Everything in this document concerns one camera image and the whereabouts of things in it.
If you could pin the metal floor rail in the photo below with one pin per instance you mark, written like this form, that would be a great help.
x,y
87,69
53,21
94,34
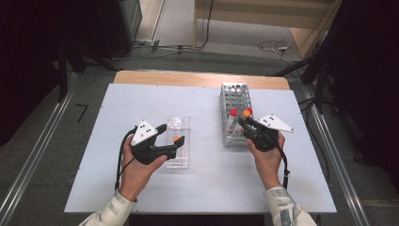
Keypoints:
x,y
342,175
34,153

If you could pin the person's left hand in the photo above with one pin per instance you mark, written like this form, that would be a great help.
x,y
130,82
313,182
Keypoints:
x,y
138,175

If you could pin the person's right hand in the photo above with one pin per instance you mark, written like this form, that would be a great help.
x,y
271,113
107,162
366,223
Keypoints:
x,y
268,166

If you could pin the black metal stand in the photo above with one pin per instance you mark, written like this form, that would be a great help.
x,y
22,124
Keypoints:
x,y
62,75

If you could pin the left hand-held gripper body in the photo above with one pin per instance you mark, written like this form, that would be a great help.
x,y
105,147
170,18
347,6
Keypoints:
x,y
146,150

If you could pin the light wooden shelf unit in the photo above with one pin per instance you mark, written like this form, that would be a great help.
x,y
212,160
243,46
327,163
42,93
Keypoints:
x,y
266,12

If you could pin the black tripod stand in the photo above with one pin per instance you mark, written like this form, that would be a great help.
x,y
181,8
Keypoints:
x,y
320,84

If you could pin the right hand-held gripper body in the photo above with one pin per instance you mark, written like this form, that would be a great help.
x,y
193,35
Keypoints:
x,y
263,139

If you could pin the clear acrylic test tube rack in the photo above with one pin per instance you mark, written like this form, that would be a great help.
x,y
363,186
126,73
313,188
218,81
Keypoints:
x,y
180,124

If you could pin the dark curtain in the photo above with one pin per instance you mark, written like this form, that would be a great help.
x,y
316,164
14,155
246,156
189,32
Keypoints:
x,y
370,78
28,62

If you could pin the dark cabinet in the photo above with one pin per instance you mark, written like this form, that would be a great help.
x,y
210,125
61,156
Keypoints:
x,y
119,25

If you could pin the metal test tube rack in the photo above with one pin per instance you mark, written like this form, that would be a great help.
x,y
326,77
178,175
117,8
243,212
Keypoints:
x,y
235,97

